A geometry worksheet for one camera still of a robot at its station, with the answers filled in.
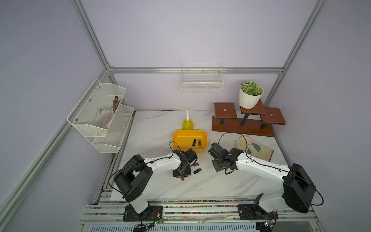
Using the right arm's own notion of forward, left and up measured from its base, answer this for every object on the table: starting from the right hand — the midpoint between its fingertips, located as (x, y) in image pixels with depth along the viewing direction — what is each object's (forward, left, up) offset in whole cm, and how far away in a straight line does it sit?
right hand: (221, 164), depth 85 cm
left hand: (-5, +23, -5) cm, 24 cm away
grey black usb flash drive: (-2, +14, -5) cm, 15 cm away
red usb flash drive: (-6, +23, -6) cm, 25 cm away
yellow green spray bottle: (+29, +20, +4) cm, 35 cm away
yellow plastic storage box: (+22, +22, -6) cm, 32 cm away
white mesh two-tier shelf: (+15, +70, +7) cm, 72 cm away
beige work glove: (+11, -27, -4) cm, 29 cm away
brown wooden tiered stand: (+28, -29, +8) cm, 41 cm away
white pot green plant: (+29, -17, +29) cm, 44 cm away
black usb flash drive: (+19, +15, -4) cm, 25 cm away
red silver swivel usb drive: (+20, +12, -5) cm, 23 cm away
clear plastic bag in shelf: (+18, +65, +26) cm, 73 cm away
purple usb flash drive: (+2, +15, -5) cm, 16 cm away
